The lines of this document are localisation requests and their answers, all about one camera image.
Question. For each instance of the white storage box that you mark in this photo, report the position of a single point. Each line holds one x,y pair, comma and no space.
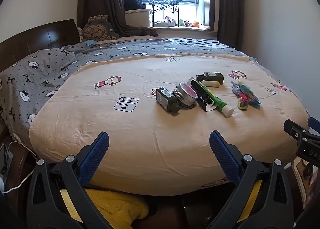
138,17

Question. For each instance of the right dark curtain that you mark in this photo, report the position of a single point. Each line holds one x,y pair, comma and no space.
228,16

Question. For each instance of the dark wooden headboard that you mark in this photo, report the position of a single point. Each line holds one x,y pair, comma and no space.
51,35

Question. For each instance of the black folding rack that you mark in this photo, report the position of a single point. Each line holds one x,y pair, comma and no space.
171,6

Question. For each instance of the green white tube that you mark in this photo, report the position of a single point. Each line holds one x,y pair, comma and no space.
224,108

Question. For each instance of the dark blue folded clothes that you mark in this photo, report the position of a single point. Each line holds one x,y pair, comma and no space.
134,5

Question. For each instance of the dark curtain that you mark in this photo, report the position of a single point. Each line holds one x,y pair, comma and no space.
228,16
115,11

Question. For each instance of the small dark green bottle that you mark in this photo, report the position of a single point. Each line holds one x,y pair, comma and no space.
167,100

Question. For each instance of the left dark curtain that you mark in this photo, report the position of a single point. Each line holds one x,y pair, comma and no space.
115,11

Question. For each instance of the brown patterned pillow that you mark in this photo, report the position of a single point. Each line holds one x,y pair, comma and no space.
98,28

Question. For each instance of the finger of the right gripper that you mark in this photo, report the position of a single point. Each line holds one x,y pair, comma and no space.
296,131
314,124

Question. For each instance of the large dark green bottle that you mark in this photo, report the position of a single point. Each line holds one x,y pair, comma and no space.
211,76

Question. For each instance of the yellow fluffy blanket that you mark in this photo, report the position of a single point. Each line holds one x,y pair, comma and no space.
119,209

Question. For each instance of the black cosmetic box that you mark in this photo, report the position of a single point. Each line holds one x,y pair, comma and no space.
203,99

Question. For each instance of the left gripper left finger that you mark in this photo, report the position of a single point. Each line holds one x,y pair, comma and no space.
57,198

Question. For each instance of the round metal tin pink label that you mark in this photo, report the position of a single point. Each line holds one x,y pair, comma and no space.
186,96

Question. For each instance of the window sill toys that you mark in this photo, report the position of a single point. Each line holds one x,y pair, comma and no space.
170,22

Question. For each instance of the small yellow lotion bottle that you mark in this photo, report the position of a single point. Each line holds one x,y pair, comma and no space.
210,83

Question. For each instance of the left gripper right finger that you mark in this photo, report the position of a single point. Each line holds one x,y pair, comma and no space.
262,196

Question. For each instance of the beige cartoon print blanket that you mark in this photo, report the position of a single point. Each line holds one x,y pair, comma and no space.
151,151

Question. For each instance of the colourful candy wrapper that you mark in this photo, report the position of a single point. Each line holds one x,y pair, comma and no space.
248,92

